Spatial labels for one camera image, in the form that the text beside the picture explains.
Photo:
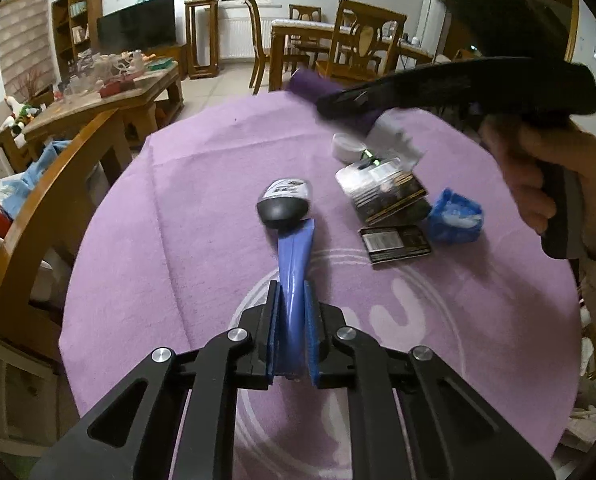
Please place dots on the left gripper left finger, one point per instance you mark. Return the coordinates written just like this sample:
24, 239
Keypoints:
173, 416

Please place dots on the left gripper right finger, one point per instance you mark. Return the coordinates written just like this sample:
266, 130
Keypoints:
411, 415

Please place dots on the purple white tube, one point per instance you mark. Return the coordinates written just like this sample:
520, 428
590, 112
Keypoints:
365, 111

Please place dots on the person right hand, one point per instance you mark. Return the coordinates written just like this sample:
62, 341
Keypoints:
518, 149

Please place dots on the wooden dining chair front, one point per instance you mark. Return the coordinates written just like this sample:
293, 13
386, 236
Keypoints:
364, 45

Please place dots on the blue crumpled wrapper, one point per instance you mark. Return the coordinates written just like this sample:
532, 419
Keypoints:
454, 219

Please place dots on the black gold snack packet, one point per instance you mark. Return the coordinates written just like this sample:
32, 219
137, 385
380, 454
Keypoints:
382, 192

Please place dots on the purple tablecloth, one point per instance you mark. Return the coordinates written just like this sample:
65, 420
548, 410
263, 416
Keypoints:
176, 252

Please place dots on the black barcode card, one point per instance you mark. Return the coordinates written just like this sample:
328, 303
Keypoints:
394, 243

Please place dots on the wooden dining table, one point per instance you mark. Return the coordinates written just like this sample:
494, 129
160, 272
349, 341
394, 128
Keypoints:
283, 29

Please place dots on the wooden chair beside table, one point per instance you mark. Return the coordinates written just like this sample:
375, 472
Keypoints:
55, 216

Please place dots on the tall wooden plant stand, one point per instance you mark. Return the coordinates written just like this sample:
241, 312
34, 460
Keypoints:
202, 38

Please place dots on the wooden coffee table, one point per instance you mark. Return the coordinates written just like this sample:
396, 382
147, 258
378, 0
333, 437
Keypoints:
152, 104

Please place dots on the black flat television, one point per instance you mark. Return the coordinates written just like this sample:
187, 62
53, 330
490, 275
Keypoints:
145, 25

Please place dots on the wooden bookshelf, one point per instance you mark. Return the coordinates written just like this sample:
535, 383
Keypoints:
74, 30

